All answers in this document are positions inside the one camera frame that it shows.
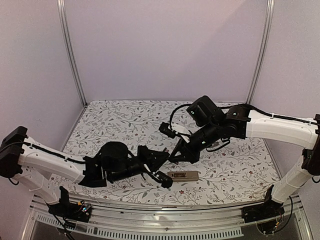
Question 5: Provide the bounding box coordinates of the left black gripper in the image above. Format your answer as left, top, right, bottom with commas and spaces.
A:
109, 146, 169, 184

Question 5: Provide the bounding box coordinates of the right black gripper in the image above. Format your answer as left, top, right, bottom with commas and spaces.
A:
167, 120, 221, 165

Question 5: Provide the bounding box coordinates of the white remote control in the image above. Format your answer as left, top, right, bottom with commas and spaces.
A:
167, 171, 199, 182

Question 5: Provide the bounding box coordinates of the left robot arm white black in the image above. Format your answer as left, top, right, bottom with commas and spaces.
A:
0, 126, 173, 217

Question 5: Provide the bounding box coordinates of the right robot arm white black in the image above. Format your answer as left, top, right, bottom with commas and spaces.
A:
168, 95, 320, 218

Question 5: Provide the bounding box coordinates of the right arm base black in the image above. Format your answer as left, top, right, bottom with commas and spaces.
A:
241, 185, 285, 223

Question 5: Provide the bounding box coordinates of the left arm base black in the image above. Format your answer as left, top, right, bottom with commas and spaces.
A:
47, 186, 92, 223

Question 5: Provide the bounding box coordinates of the floral patterned table mat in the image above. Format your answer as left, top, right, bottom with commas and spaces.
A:
50, 100, 279, 206

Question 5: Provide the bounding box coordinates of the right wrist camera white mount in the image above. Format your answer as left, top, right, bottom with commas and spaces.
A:
158, 122, 192, 143

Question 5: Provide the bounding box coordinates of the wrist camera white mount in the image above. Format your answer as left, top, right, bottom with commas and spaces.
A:
158, 122, 192, 143
143, 164, 173, 189

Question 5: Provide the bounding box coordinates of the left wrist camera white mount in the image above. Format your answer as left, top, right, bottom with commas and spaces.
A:
143, 164, 173, 189

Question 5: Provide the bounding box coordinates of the right black camera cable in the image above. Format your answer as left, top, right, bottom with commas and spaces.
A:
168, 103, 198, 131

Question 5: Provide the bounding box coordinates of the front aluminium rail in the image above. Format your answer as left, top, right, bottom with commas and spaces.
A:
21, 193, 313, 240

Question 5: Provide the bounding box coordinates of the right aluminium frame post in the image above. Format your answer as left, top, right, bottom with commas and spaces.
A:
246, 0, 275, 104

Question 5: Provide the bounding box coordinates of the aluminium frame post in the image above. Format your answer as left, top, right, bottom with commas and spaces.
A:
56, 0, 88, 108
246, 0, 275, 104

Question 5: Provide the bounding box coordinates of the left aluminium frame post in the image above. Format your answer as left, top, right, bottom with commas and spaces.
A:
56, 0, 88, 108

